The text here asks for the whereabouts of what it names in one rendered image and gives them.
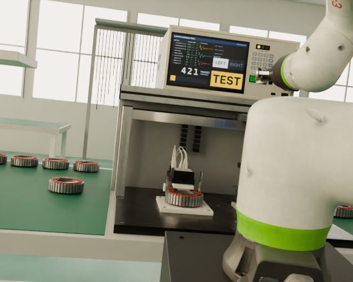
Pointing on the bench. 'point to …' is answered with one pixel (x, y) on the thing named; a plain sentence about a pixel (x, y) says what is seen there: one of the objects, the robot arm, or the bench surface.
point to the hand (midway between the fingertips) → (262, 78)
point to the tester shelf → (185, 98)
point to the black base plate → (129, 200)
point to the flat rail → (188, 120)
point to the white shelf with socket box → (10, 59)
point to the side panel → (116, 146)
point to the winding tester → (163, 75)
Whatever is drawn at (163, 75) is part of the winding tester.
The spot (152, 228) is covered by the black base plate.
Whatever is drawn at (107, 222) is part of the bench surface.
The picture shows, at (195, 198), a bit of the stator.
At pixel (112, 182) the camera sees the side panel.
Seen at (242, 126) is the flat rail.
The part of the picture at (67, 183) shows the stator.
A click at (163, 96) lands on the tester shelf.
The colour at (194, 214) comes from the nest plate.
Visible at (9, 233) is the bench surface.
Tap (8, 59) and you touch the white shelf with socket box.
